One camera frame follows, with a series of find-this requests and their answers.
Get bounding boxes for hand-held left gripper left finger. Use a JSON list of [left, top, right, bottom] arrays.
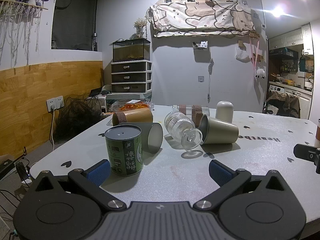
[[27, 159, 127, 211]]

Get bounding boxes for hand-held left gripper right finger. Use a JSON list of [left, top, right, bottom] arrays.
[[194, 159, 293, 211]]

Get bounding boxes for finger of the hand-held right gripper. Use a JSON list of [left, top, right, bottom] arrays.
[[293, 144, 320, 174]]

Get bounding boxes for olive metal cup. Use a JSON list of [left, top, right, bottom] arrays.
[[198, 114, 239, 145]]

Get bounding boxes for white matte cup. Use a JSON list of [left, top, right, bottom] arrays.
[[215, 101, 234, 124]]

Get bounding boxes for grey paper cup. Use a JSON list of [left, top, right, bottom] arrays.
[[130, 122, 164, 154]]

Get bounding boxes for green printed tin can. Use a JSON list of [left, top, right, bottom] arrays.
[[104, 125, 142, 176]]

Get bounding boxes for chair draped with clothes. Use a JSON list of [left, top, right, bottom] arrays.
[[264, 90, 301, 118]]

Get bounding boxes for black mesh net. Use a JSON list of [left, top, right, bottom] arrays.
[[55, 94, 103, 144]]

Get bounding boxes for clear ribbed glass goblet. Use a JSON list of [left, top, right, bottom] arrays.
[[164, 111, 202, 153]]

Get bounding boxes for brown cardboard tube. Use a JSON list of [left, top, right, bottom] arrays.
[[112, 109, 153, 127]]

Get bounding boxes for white washing machine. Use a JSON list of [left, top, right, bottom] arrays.
[[269, 85, 286, 98]]

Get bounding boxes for clear box with brown blocks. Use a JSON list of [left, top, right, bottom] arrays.
[[172, 104, 210, 120]]

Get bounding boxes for clear box of orange snacks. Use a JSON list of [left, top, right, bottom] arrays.
[[110, 99, 153, 113]]

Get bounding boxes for white plastic drawer unit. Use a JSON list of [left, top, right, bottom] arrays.
[[111, 60, 152, 93]]

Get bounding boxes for pink ribbons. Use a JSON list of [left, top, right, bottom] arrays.
[[249, 36, 261, 73]]

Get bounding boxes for white kitchen cabinets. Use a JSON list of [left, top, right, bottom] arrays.
[[268, 24, 314, 55]]

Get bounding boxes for white hanging bag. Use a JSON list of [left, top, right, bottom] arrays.
[[235, 47, 252, 62]]

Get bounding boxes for glass fish tank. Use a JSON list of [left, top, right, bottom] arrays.
[[112, 39, 151, 62]]

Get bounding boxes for ceiling light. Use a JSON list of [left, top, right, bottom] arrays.
[[272, 5, 285, 18]]

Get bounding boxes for dark window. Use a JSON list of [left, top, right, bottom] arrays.
[[51, 0, 98, 52]]

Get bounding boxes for dried flower bouquet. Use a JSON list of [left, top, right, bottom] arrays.
[[134, 18, 148, 37]]

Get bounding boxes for printed blanket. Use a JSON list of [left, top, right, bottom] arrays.
[[146, 0, 257, 38]]

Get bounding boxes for white macrame hanging net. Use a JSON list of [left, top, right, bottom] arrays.
[[0, 0, 48, 57]]

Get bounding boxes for white power cable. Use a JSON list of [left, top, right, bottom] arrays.
[[51, 110, 56, 151]]

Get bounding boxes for white wall outlet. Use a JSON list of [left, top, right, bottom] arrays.
[[46, 95, 64, 112]]

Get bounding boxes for wall-mounted holder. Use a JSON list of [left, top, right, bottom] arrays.
[[192, 40, 209, 50]]

